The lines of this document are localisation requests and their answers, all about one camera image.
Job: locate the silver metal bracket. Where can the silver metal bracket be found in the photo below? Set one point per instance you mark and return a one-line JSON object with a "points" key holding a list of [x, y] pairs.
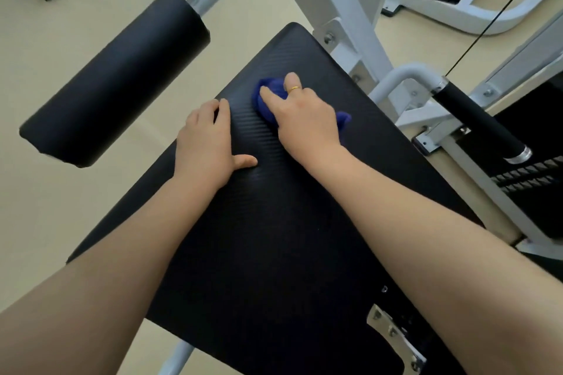
{"points": [[391, 330]]}

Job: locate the black padded machine seat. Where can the black padded machine seat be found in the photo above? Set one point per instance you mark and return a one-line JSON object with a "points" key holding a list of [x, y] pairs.
{"points": [[272, 234]]}

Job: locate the black foam roller pad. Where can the black foam roller pad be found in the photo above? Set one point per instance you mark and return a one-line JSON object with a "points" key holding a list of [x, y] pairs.
{"points": [[118, 80]]}

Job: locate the person's right middle finger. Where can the person's right middle finger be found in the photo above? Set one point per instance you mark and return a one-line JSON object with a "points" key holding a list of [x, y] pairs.
{"points": [[293, 81]]}

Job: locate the person's right forearm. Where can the person's right forearm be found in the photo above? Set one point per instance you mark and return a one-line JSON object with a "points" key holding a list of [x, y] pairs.
{"points": [[440, 256]]}

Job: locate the person's left thumb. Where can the person's left thumb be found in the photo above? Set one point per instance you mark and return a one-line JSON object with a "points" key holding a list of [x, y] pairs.
{"points": [[244, 162]]}

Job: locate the person's left hand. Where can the person's left hand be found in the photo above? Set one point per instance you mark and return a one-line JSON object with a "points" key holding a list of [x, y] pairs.
{"points": [[204, 146]]}

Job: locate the person's right hand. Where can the person's right hand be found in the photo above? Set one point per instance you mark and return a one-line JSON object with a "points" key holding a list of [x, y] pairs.
{"points": [[305, 124]]}

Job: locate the person's left forearm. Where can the person's left forearm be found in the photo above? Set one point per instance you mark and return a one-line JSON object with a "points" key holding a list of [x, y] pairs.
{"points": [[110, 273]]}

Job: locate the blue cleaning cloth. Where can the blue cleaning cloth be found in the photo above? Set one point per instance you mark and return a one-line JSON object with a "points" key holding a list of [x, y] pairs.
{"points": [[264, 102]]}

